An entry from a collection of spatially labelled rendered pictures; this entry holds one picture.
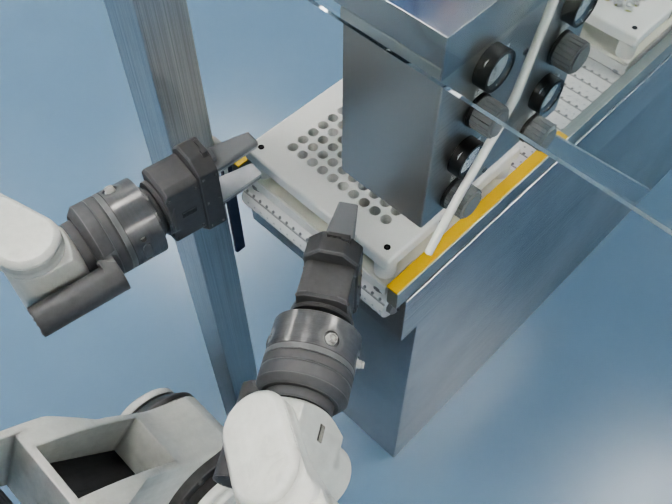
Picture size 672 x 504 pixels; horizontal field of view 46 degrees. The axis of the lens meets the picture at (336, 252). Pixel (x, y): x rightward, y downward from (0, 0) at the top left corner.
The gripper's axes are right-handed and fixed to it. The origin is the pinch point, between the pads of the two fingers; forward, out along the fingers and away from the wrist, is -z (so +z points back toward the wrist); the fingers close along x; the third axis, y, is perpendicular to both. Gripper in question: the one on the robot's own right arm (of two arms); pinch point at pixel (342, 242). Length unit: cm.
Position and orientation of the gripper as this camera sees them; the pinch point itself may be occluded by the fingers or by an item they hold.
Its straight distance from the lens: 82.4
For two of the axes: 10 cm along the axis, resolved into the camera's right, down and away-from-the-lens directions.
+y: 9.8, 1.8, -1.2
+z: -2.2, 8.0, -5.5
